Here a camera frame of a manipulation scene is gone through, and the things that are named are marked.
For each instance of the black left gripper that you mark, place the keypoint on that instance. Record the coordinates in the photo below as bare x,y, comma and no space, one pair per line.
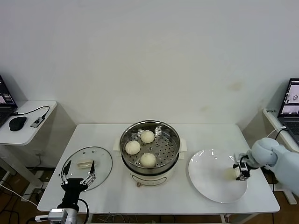
73,190

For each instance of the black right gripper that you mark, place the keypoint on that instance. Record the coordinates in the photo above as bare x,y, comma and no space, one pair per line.
245,170

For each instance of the white steamed baozi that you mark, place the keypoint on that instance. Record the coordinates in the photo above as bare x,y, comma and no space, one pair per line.
230,173
132,147
148,160
147,136

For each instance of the round glass pot lid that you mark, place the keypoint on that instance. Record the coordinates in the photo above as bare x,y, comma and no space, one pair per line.
100,168

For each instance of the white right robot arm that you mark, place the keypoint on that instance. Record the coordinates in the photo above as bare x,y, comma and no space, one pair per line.
280,161

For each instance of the steel steamer pot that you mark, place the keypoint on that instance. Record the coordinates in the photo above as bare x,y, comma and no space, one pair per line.
149,178

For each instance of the stainless steel steamer basket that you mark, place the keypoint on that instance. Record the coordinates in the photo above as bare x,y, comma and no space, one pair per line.
163,149

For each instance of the white round plate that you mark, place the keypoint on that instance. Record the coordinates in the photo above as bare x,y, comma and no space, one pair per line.
210,177

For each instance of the white side table with mouse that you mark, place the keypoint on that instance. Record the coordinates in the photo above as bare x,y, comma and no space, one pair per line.
30,137

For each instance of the grey usb hub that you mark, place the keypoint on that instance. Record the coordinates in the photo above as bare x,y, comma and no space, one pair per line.
37,121

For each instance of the black computer mouse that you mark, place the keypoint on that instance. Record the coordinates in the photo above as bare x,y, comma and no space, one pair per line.
16,123

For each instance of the black laptop with mouse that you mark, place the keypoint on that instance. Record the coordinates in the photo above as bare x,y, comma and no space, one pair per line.
4,102

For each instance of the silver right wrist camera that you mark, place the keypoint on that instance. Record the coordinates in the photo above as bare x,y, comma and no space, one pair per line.
240,157

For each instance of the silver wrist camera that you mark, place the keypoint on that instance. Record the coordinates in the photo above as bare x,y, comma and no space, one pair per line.
240,157
57,214

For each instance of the white wall socket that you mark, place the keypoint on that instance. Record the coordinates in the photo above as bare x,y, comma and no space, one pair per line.
39,153

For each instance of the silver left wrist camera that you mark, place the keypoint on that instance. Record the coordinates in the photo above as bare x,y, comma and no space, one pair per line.
57,214

